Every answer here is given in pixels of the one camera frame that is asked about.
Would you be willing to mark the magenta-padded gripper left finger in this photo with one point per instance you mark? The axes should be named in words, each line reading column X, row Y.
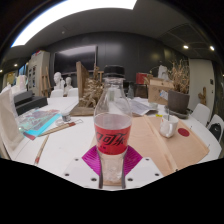
column 75, row 170

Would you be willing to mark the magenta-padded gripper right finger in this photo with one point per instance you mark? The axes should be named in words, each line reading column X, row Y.
column 148, row 170

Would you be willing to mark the clear red-labelled drink bottle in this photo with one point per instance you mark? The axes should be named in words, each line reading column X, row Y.
column 112, row 133

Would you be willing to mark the wooden paint brush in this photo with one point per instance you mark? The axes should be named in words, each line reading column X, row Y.
column 63, row 127
column 41, row 150

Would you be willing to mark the brown kraft paper mat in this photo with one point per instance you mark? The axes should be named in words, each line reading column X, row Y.
column 186, row 150

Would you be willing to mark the white mug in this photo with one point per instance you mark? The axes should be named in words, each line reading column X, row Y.
column 168, row 128

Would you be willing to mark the flat round red coaster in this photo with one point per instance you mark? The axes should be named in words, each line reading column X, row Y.
column 183, row 132

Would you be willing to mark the small glass jar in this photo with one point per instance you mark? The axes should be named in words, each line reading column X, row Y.
column 66, row 117

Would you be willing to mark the yellow tape piece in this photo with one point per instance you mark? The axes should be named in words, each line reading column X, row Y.
column 159, row 115

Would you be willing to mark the metal spoon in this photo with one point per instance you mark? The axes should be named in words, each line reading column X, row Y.
column 168, row 113

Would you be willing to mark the colourful picture book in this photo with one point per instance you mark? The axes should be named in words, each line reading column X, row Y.
column 36, row 121

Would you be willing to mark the small grey cup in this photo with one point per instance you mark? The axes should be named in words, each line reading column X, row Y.
column 153, row 105

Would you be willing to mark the grey plant saucer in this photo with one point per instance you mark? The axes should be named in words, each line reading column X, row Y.
column 183, row 115

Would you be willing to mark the golden sculpture on wooden board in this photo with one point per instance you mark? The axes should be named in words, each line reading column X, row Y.
column 88, row 96

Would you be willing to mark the dried plant in grey pot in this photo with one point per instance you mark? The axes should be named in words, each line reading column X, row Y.
column 178, row 100

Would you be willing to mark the white plastic chair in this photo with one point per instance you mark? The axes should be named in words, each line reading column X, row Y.
column 73, row 92
column 216, row 119
column 56, row 93
column 201, row 113

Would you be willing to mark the black backpack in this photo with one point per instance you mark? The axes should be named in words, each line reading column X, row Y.
column 216, row 131

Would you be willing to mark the black box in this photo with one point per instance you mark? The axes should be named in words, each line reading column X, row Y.
column 22, row 97
column 31, row 105

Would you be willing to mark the brown cardboard box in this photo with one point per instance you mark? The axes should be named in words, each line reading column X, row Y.
column 158, row 91

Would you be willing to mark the white canvas sheet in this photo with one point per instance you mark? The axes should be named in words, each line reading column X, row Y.
column 8, row 126

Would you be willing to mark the dark spray bottle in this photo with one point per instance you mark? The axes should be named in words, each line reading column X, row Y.
column 131, row 90

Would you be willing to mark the white plaster bust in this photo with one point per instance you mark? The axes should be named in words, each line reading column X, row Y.
column 58, row 80
column 68, row 85

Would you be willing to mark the wooden easel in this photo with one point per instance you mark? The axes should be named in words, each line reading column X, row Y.
column 99, row 71
column 46, row 83

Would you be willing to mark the red box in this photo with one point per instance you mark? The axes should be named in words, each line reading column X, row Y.
column 141, row 78

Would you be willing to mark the white shelf unit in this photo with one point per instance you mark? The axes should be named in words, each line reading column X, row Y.
column 35, row 73

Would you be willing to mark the round ceiling spotlights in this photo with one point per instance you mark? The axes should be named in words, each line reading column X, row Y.
column 185, row 47

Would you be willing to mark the long ceiling light panel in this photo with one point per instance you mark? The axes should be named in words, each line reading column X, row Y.
column 73, row 8

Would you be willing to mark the wooden wall figure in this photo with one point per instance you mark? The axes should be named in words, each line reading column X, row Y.
column 202, row 96

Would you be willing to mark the black wall screen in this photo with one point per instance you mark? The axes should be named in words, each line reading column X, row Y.
column 75, row 60

